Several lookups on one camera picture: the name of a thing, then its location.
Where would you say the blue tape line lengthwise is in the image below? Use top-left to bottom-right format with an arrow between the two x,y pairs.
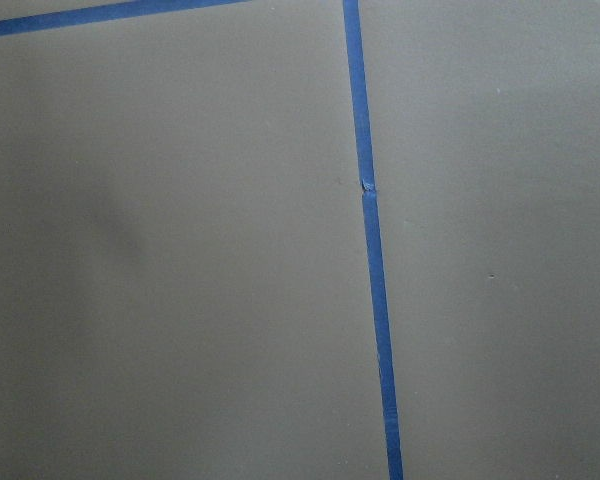
342,1 -> 404,480

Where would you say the blue tape line crosswise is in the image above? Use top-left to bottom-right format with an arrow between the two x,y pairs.
0,0 -> 242,37

